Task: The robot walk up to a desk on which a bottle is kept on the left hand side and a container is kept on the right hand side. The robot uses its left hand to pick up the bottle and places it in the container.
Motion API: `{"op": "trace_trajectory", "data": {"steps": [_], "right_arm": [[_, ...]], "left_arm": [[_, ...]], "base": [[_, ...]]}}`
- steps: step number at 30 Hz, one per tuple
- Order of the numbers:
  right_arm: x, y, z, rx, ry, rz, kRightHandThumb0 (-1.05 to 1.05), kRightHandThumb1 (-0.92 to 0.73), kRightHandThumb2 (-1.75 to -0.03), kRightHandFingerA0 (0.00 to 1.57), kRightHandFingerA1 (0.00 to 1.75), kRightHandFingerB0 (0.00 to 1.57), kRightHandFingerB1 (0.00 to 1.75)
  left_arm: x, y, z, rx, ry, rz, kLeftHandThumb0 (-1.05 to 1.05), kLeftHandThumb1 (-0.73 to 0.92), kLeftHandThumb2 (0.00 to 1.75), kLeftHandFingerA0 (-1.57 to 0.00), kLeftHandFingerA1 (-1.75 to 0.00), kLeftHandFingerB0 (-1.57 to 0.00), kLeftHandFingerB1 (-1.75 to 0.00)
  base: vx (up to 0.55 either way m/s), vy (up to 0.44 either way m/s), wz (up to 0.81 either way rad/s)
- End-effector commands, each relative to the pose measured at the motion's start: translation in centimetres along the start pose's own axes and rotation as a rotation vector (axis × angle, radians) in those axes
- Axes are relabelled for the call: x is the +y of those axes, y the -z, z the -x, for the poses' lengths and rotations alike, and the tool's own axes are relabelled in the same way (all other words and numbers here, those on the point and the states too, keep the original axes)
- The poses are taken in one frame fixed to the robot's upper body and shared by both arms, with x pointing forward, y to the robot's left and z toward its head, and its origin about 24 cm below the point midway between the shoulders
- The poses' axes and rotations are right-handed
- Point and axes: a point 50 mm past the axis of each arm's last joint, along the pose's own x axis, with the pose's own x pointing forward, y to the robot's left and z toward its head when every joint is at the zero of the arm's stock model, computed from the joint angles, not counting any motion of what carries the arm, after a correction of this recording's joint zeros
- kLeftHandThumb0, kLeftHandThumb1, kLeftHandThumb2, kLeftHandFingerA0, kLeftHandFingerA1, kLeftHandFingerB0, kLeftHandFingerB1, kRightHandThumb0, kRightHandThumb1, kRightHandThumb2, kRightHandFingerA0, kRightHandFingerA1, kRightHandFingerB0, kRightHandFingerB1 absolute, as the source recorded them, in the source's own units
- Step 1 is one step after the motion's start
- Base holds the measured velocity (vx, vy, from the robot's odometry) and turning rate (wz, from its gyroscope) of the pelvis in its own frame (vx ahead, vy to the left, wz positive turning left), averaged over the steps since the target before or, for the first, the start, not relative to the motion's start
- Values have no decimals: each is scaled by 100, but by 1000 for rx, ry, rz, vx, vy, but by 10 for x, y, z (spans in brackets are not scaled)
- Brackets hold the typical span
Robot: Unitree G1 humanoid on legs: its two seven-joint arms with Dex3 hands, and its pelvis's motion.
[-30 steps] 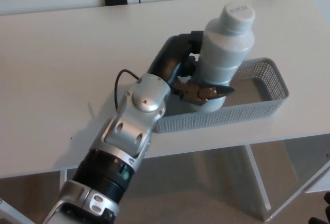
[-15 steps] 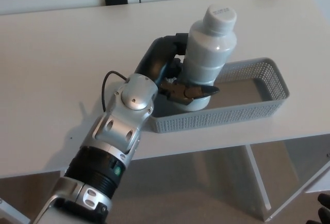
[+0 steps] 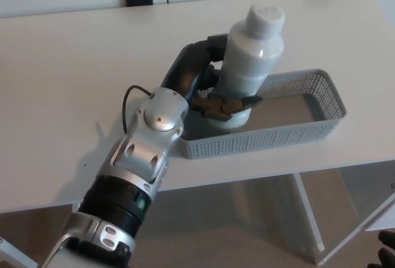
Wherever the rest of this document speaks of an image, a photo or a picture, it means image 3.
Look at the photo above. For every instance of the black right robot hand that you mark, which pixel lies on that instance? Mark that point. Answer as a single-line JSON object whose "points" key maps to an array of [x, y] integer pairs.
{"points": [[387, 249]]}

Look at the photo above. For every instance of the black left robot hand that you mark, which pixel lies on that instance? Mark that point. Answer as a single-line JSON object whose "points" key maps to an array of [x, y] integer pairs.
{"points": [[185, 67]]}

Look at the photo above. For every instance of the white plastic bottle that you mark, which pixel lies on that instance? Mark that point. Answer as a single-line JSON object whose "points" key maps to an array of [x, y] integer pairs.
{"points": [[247, 52]]}

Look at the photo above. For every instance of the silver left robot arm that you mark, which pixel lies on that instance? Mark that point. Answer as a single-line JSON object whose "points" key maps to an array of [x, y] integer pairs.
{"points": [[139, 150]]}

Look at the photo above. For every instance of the white paper label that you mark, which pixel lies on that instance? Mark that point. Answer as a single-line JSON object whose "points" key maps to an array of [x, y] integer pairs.
{"points": [[381, 218]]}

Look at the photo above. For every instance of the grey perforated plastic basket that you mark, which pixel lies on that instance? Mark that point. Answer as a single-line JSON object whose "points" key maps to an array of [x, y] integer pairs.
{"points": [[277, 138]]}

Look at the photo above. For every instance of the white desk leg frame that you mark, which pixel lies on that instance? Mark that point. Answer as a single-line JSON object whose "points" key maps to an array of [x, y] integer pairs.
{"points": [[15, 252], [311, 218]]}

